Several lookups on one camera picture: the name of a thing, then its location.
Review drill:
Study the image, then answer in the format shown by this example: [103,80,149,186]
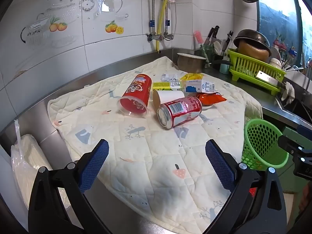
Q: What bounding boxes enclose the pink brush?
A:
[194,30,204,45]

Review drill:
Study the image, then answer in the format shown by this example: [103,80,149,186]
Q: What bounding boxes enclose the cream quilted printed mat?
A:
[47,56,264,233]

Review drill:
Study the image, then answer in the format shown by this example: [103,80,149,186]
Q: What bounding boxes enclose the white and blue carton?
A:
[184,79,216,94]

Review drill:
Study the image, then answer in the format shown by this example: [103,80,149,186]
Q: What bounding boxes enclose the white paper cup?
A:
[152,90,186,110]

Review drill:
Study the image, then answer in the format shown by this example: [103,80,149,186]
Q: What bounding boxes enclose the white rag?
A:
[280,82,296,105]

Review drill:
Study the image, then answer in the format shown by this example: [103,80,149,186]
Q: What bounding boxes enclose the orange snack packet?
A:
[195,92,228,109]

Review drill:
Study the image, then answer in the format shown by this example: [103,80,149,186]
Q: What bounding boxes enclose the window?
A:
[256,0,312,70]

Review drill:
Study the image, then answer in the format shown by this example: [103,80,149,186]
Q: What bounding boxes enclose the red plastic cup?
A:
[117,74,153,119]

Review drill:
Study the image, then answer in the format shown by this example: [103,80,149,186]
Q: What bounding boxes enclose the red soda can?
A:
[157,96,203,129]

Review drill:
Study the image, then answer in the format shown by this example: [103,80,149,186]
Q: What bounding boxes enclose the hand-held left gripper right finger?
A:
[202,139,287,234]

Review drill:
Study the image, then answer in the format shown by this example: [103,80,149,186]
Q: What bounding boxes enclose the yellow gas hose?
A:
[156,0,172,53]

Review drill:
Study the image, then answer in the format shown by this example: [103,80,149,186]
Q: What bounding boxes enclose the clear bottle with yellow label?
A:
[152,81,182,92]

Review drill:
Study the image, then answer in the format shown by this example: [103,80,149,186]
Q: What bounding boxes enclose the black-handled knife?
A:
[203,26,220,45]

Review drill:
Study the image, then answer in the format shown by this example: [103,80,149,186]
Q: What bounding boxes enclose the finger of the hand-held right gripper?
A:
[296,124,312,137]
[278,135,308,155]

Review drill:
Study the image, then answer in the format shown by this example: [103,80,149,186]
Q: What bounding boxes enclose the green plastic mesh basket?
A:
[241,119,290,171]

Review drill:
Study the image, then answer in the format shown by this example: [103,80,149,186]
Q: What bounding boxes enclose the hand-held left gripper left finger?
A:
[28,139,109,234]

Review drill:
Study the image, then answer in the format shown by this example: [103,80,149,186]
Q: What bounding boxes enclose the plastic bag of tissues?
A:
[10,119,71,212]

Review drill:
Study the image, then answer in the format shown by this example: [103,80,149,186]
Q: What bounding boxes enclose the yellow plastic wrapper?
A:
[180,73,204,81]

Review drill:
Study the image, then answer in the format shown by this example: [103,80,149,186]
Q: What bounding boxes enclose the steel sink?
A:
[275,88,312,123]

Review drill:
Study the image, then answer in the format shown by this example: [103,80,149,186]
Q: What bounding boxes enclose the brown pot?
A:
[238,40,270,63]

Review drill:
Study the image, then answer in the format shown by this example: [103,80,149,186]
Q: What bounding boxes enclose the dark wok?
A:
[233,29,272,57]

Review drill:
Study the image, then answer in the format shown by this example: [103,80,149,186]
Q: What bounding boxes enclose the green plastic dish rack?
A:
[227,49,287,95]

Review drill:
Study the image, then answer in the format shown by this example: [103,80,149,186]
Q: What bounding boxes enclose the crumpled silver wrapper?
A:
[160,73,181,82]

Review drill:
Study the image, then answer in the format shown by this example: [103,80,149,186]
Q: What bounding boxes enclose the metal valve with blue handle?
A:
[163,20,175,41]
[146,19,163,42]

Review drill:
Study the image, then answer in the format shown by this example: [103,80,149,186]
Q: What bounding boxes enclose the steel cleaver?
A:
[256,70,285,89]

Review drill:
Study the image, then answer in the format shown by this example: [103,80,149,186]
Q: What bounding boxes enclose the metal pot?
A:
[177,53,207,74]

